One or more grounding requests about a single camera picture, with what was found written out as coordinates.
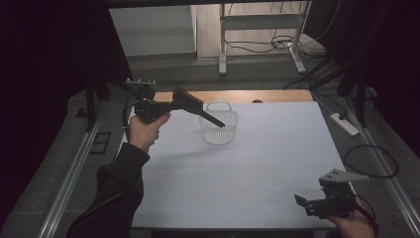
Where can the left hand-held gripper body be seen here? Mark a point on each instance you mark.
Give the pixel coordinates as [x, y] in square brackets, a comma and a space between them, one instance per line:
[147, 109]

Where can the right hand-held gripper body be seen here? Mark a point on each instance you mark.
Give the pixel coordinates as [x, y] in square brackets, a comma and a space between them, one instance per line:
[333, 205]

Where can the white plastic mesh basket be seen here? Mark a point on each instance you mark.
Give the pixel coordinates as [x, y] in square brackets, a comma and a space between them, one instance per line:
[218, 135]

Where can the person's left hand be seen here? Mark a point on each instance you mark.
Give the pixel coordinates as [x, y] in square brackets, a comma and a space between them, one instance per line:
[143, 134]

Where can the person's right hand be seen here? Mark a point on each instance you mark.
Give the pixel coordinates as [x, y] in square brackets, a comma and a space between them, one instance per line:
[355, 228]

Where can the black tripod stand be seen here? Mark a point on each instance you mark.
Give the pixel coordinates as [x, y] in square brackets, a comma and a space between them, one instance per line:
[90, 102]
[361, 99]

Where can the white table mat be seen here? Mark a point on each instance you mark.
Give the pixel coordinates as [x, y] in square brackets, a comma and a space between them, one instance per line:
[231, 185]

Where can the white power strip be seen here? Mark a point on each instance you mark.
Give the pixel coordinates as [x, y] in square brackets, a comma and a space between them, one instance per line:
[346, 125]

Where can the wooden table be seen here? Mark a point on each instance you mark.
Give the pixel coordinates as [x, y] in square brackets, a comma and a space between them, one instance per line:
[251, 95]

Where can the black plug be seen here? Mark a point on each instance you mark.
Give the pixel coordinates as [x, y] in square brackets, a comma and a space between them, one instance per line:
[342, 115]

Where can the aluminium rail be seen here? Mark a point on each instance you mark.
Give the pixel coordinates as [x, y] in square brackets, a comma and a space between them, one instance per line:
[71, 181]
[389, 198]

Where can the white metal stand frame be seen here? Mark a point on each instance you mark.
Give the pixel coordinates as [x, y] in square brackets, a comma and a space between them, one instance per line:
[261, 22]

